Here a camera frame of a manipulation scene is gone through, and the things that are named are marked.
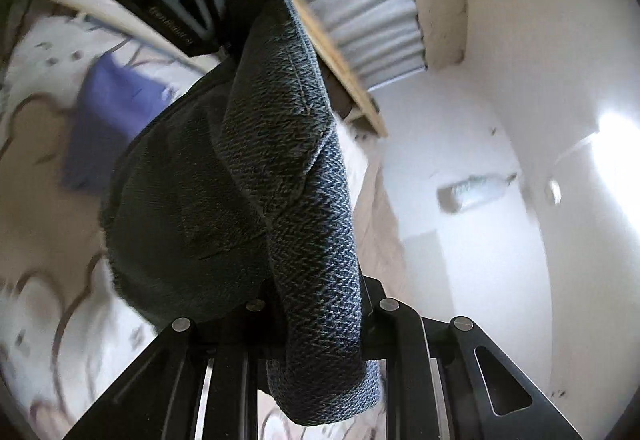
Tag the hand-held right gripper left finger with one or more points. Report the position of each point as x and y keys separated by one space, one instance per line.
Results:
x=230 y=360

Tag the folded purple cloth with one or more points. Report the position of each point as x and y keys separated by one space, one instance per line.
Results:
x=110 y=119

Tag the bear print bed sheet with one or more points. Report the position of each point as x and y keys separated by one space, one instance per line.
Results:
x=40 y=230

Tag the blue denim jeans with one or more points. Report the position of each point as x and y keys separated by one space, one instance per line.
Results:
x=260 y=169

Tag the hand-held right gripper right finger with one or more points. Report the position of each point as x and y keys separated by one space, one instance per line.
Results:
x=410 y=370

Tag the wooden headboard shelf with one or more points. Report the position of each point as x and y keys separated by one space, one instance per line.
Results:
x=345 y=79

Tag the round ceiling smoke detector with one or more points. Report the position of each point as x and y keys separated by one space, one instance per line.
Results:
x=553 y=192

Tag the grey curtain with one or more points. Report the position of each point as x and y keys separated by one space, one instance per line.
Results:
x=360 y=9

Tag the beige fleece blanket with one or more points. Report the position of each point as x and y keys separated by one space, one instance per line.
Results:
x=382 y=220

